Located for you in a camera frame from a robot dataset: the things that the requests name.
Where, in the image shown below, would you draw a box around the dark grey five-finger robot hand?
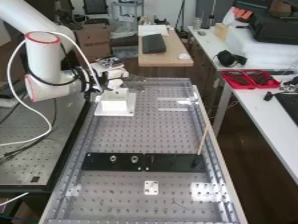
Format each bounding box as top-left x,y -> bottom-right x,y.
90,56 -> 148,94

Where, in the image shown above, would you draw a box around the small white box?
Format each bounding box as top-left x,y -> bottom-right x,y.
93,90 -> 137,118

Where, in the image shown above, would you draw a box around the cardboard box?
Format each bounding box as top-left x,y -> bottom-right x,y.
71,23 -> 111,63

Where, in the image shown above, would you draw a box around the wooden desk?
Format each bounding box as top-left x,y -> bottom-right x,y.
137,24 -> 195,68

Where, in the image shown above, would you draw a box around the black keyboard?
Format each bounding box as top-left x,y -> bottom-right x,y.
140,33 -> 167,55
274,92 -> 298,127

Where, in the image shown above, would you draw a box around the white desk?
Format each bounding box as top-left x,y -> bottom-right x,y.
187,24 -> 298,134
227,74 -> 298,186

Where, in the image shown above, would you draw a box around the black headphones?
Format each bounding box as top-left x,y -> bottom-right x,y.
215,49 -> 248,67

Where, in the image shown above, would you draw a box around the small wooden block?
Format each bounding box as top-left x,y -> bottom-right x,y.
212,23 -> 230,42

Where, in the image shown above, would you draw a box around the thin stick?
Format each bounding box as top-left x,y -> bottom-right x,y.
196,124 -> 210,157

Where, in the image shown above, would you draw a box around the red tray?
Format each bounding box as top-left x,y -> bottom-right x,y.
219,69 -> 256,90
246,69 -> 282,89

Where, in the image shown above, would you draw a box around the black plate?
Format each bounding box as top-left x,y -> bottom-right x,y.
81,152 -> 208,174

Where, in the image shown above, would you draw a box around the clear box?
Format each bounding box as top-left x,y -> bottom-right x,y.
38,77 -> 250,224

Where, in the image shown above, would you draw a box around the black case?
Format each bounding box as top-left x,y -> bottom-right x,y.
231,0 -> 298,45

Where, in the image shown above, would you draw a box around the white cable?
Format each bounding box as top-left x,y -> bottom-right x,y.
51,31 -> 101,89
0,38 -> 54,148

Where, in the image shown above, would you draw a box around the black cable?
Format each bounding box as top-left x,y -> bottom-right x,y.
0,98 -> 58,161

